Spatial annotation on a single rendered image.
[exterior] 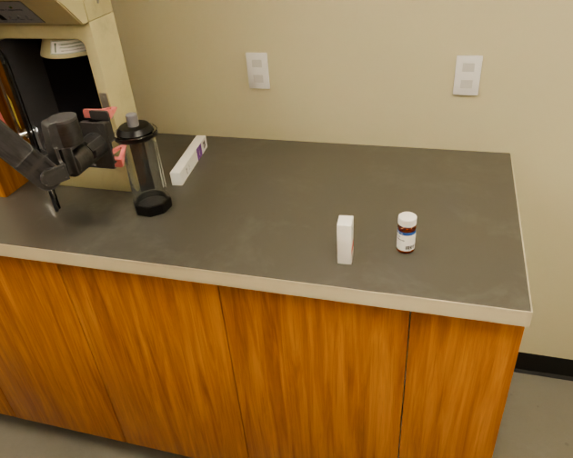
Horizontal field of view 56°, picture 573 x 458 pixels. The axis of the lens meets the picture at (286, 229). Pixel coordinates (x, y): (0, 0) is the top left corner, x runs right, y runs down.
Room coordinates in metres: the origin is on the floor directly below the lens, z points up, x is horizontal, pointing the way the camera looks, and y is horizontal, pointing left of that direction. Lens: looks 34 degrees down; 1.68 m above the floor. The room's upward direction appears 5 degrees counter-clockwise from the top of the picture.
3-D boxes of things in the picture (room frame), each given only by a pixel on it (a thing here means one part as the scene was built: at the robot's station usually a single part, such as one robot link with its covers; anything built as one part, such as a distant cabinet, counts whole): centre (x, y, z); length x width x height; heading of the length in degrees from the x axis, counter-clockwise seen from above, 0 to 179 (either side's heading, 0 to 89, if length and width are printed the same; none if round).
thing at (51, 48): (1.50, 0.53, 1.34); 0.18 x 0.18 x 0.05
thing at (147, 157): (1.26, 0.36, 1.06); 0.11 x 0.11 x 0.21
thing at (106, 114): (1.18, 0.39, 1.23); 0.09 x 0.07 x 0.07; 162
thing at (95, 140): (1.11, 0.42, 1.20); 0.07 x 0.07 x 0.10; 72
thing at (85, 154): (1.05, 0.44, 1.20); 0.07 x 0.06 x 0.07; 162
